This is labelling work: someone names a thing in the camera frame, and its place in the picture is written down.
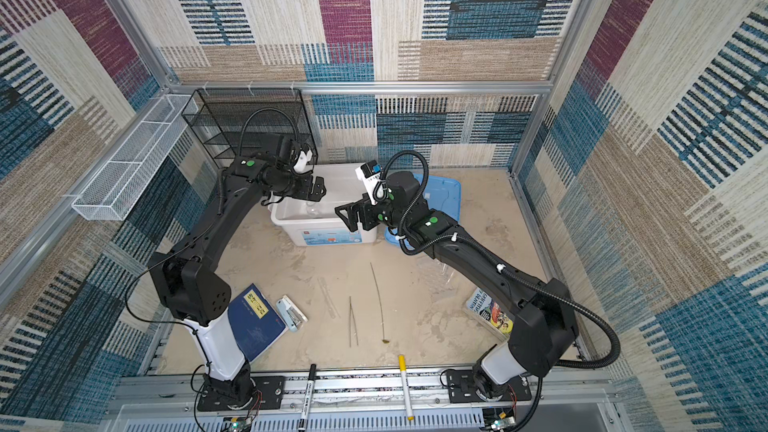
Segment white plastic bin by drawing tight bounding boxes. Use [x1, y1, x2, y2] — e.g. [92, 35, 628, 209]
[269, 164, 377, 247]

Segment metal tweezers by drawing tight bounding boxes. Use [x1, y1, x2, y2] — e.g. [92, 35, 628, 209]
[348, 297, 359, 347]

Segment long metal spatula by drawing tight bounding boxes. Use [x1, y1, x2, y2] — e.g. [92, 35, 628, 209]
[369, 262, 390, 344]

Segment white ceramic dish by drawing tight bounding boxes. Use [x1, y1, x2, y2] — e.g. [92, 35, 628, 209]
[293, 149, 313, 174]

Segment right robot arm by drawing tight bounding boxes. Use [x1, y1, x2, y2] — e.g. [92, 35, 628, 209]
[335, 171, 579, 400]

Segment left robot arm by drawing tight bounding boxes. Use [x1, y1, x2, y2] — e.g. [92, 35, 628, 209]
[148, 134, 326, 408]

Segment blue plastic lid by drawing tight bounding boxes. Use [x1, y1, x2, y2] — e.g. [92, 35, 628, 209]
[377, 171, 461, 250]

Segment black mesh shelf rack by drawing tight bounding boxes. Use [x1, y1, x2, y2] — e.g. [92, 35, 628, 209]
[182, 87, 319, 177]

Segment blue notebook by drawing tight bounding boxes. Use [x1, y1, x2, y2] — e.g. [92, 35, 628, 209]
[228, 284, 287, 362]

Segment yellow-capped white marker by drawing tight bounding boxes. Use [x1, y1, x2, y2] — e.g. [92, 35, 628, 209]
[398, 354, 415, 422]

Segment colourful treehouse paperback book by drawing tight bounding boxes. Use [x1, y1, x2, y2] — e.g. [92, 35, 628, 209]
[465, 288, 513, 338]

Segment black marker pen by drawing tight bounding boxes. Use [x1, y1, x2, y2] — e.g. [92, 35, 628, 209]
[297, 363, 317, 432]

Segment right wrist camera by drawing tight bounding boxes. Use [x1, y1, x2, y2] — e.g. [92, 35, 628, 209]
[355, 160, 385, 205]

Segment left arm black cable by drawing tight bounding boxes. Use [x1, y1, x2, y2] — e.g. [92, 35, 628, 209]
[237, 107, 301, 160]

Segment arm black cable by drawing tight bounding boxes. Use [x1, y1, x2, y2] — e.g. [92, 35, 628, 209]
[237, 107, 301, 160]
[377, 149, 622, 432]

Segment white wire basket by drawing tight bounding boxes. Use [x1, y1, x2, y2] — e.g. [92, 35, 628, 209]
[72, 94, 189, 221]

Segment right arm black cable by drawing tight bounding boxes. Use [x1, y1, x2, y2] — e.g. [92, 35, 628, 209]
[377, 149, 622, 432]

